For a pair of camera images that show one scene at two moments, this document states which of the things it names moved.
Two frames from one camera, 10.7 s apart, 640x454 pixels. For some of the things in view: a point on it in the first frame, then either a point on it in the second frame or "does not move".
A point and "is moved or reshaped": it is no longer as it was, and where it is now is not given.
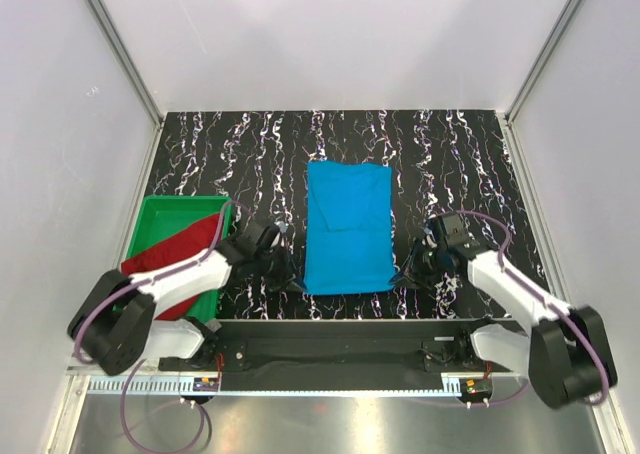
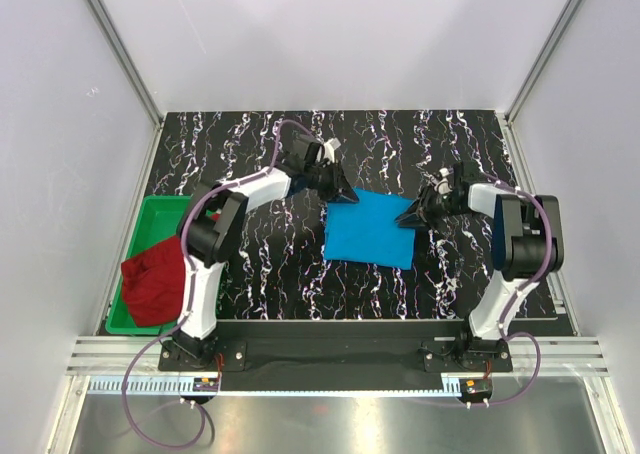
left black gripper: x=288 y=271 to x=339 y=190
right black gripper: x=415 y=275 to x=419 y=213
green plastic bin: x=160 y=216 does not move
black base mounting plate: x=372 y=355 does not move
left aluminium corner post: x=118 y=46 does not move
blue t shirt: x=349 y=242 is moved or reshaped
